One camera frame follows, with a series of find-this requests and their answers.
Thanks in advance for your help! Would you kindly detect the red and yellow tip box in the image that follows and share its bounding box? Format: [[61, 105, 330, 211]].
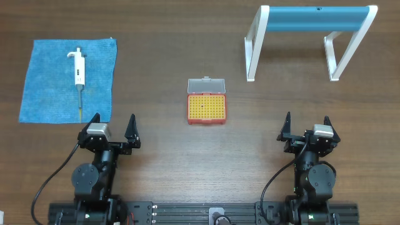
[[186, 76, 227, 126]]

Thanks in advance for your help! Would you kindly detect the blue cloth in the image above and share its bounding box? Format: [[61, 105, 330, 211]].
[[18, 37, 118, 124]]

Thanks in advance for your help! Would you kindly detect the white pipette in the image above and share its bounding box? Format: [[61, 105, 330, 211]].
[[66, 47, 87, 123]]

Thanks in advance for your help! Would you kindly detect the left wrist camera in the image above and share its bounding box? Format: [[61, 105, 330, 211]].
[[86, 122, 112, 142]]

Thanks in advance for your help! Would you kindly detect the mounting rail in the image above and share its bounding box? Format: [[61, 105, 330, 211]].
[[48, 201, 360, 225]]

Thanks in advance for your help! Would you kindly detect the black cable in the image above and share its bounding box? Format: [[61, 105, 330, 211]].
[[259, 132, 310, 224], [30, 142, 79, 225]]

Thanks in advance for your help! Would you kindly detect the white and blue stand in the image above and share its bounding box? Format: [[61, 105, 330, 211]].
[[244, 4, 379, 83]]

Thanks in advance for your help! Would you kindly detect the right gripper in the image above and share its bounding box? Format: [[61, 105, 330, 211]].
[[276, 111, 341, 157]]

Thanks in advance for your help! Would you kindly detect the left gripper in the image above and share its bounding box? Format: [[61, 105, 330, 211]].
[[77, 112, 141, 156]]

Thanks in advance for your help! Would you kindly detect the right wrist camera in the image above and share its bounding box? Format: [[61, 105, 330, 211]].
[[312, 124, 334, 139]]

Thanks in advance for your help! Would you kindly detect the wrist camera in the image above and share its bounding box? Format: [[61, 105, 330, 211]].
[[86, 122, 112, 142], [312, 124, 334, 139]]

